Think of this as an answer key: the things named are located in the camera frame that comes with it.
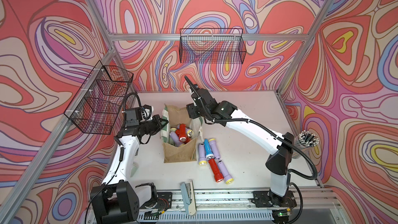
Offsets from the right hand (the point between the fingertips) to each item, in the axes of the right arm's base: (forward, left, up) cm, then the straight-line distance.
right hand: (193, 110), depth 77 cm
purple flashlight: (-1, +3, -19) cm, 19 cm away
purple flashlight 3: (-17, -4, -22) cm, 28 cm away
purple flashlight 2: (-5, +12, -18) cm, 22 cm away
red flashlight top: (-7, +4, -16) cm, 18 cm away
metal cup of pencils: (-14, -55, -9) cm, 57 cm away
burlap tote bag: (+4, +12, -9) cm, 16 cm away
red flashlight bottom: (-25, -12, -23) cm, 36 cm away
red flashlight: (-3, +7, -17) cm, 19 cm away
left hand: (-3, +13, -5) cm, 14 cm away
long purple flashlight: (-27, -16, -22) cm, 39 cm away
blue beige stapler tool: (-33, +4, -23) cm, 40 cm away
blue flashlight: (-13, -8, -22) cm, 27 cm away
